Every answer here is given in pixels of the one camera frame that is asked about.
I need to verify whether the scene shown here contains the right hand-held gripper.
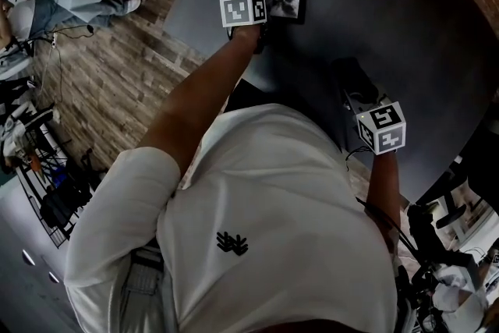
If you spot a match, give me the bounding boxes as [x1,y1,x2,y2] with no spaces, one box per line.
[342,87,407,156]

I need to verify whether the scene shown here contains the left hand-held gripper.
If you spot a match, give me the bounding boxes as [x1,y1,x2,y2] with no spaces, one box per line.
[219,0,271,55]

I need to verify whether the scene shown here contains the person's left forearm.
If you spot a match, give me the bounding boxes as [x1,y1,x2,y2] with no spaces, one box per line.
[136,23,266,190]

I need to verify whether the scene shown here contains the person's right forearm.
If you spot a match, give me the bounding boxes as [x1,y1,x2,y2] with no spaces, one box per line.
[366,150,402,235]

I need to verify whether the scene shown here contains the person's black trousers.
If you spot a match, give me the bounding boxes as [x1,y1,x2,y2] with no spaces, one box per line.
[222,76,282,115]

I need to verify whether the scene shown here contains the dark grey table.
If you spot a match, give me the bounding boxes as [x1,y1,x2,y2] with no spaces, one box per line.
[162,0,499,204]

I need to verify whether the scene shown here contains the black office chair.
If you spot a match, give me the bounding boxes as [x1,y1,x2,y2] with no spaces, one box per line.
[412,116,499,231]

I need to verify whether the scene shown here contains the person's white shirt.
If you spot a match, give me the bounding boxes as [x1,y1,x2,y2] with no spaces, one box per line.
[64,103,398,333]

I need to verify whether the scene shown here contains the black bag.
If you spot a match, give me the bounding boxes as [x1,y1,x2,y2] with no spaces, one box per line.
[41,182,94,232]

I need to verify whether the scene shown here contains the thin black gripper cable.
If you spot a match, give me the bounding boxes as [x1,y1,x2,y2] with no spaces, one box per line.
[345,146,398,172]

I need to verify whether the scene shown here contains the thick black cable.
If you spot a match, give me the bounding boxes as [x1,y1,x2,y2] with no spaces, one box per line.
[355,197,416,260]

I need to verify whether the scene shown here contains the black wire rack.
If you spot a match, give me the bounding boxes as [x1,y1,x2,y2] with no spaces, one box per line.
[11,116,102,250]

